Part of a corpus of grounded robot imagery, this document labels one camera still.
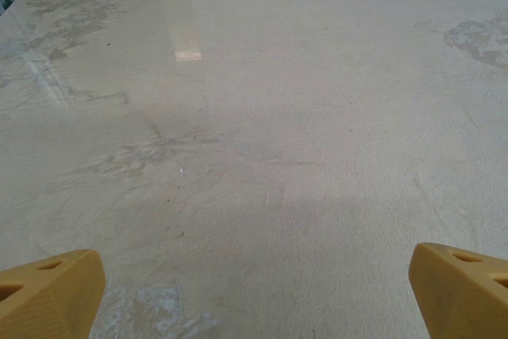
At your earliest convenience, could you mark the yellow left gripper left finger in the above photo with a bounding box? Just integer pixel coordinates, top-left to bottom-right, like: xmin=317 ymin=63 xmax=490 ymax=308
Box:
xmin=0 ymin=248 xmax=106 ymax=339

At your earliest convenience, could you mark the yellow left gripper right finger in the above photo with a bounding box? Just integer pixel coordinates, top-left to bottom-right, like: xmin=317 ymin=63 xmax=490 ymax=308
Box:
xmin=409 ymin=241 xmax=508 ymax=339

